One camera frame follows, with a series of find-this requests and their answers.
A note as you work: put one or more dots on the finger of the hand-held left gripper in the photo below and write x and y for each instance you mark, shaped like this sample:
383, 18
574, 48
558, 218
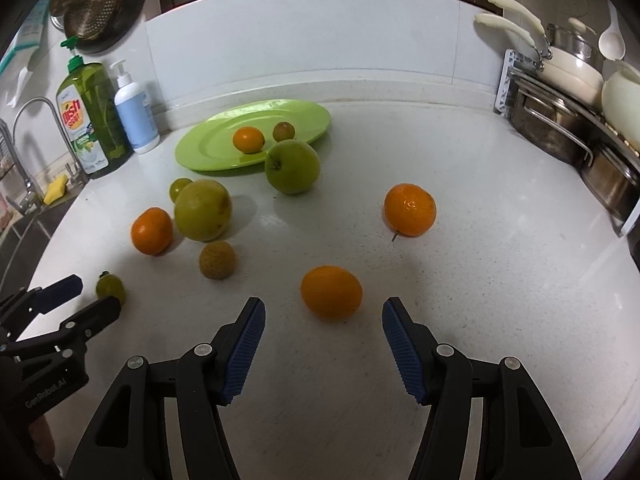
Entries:
60, 292
95, 317

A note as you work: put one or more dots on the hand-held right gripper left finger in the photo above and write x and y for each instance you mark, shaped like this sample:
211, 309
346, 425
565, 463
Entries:
245, 355

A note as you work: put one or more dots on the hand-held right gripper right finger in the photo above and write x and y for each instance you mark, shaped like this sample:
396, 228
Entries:
405, 355

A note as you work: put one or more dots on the brown round fruit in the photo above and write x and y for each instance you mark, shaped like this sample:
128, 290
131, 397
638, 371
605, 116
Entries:
217, 259
283, 130

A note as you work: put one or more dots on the yellow-green apple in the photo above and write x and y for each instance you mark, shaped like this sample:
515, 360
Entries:
202, 210

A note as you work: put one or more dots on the green apple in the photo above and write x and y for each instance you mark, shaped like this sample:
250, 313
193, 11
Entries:
292, 166

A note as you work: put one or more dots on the green plate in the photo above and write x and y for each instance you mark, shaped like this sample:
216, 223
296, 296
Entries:
220, 145

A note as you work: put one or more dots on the person's left hand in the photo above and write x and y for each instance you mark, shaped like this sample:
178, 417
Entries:
42, 440

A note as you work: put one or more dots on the steel sink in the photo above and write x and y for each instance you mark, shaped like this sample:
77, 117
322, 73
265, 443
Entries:
25, 240

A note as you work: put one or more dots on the yellow sponge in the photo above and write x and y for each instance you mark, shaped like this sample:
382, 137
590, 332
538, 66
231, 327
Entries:
56, 187

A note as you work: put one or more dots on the metal faucet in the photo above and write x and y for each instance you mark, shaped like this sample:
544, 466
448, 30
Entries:
80, 176

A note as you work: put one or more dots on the metal dish rack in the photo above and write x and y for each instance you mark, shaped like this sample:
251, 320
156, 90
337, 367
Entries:
6, 160

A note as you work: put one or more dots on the green dish soap bottle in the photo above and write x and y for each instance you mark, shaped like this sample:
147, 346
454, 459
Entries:
92, 110

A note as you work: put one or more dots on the white blue pump bottle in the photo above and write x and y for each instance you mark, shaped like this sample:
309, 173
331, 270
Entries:
134, 110

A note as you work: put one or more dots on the small orange mandarin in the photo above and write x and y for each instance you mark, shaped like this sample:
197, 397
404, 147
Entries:
248, 140

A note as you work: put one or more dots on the white teal packet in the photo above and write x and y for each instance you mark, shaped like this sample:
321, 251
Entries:
27, 35

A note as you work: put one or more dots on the steel tray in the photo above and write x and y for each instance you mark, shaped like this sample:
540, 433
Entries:
545, 125

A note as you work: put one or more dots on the metal colander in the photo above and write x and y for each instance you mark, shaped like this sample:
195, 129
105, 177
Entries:
102, 0

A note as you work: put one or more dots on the black round pan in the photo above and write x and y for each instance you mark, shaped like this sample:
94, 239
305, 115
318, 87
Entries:
130, 5

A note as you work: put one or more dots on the white pot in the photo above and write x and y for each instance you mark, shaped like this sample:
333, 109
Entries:
622, 97

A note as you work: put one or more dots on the white ladle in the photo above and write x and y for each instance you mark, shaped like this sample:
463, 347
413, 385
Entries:
612, 42

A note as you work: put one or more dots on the white rack bracket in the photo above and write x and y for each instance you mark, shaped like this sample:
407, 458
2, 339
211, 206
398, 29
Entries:
505, 85

